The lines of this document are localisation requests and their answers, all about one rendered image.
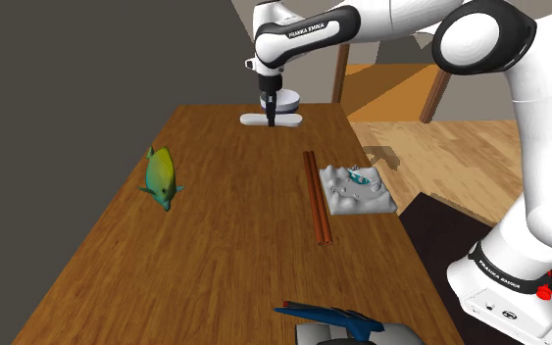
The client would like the white bowl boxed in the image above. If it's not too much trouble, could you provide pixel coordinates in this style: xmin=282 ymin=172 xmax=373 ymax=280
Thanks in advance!
xmin=260 ymin=89 xmax=302 ymax=115

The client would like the white flat oblong dish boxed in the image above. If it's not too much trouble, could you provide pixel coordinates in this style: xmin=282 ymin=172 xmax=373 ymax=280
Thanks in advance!
xmin=239 ymin=112 xmax=304 ymax=128

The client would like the orange table with brown legs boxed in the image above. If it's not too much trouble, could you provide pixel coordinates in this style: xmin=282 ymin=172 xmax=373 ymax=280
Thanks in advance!
xmin=330 ymin=42 xmax=454 ymax=124

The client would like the brown stick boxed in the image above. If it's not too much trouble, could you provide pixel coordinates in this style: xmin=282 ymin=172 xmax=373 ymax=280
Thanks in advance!
xmin=302 ymin=151 xmax=327 ymax=248
xmin=307 ymin=150 xmax=334 ymax=247

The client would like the green yellow fish figure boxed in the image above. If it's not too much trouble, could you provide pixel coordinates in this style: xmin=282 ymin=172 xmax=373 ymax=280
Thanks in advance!
xmin=137 ymin=145 xmax=185 ymax=213

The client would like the grey relief slab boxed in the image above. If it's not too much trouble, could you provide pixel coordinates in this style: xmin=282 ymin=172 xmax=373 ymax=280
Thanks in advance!
xmin=319 ymin=164 xmax=398 ymax=217

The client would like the brown wooden table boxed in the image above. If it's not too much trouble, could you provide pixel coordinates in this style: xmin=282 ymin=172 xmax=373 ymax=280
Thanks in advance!
xmin=11 ymin=103 xmax=466 ymax=345

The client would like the dark robot stand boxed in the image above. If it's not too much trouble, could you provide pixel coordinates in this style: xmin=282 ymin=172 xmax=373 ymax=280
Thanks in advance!
xmin=398 ymin=193 xmax=552 ymax=345

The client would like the blue pronged tool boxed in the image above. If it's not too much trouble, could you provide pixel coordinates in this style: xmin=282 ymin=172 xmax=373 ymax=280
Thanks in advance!
xmin=274 ymin=300 xmax=385 ymax=342

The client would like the grey rounded object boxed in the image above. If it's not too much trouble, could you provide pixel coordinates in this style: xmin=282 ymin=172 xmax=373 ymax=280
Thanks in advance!
xmin=295 ymin=322 xmax=426 ymax=345

